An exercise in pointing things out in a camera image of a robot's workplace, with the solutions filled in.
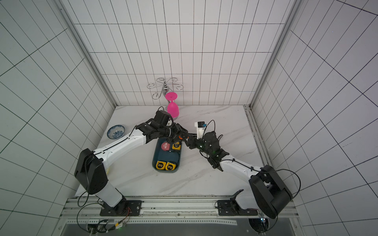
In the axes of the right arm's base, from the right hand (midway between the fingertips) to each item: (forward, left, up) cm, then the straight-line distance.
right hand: (179, 136), depth 79 cm
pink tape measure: (+3, +11, -17) cm, 21 cm away
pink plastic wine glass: (+21, +7, +1) cm, 22 cm away
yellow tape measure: (-11, +11, -16) cm, 22 cm away
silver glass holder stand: (+35, +16, +10) cm, 39 cm away
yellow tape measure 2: (-11, +6, -17) cm, 21 cm away
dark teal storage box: (-4, +9, -19) cm, 21 cm away
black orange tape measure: (-3, -1, +5) cm, 6 cm away
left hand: (0, -3, 0) cm, 3 cm away
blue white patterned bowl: (+11, +48, -15) cm, 51 cm away
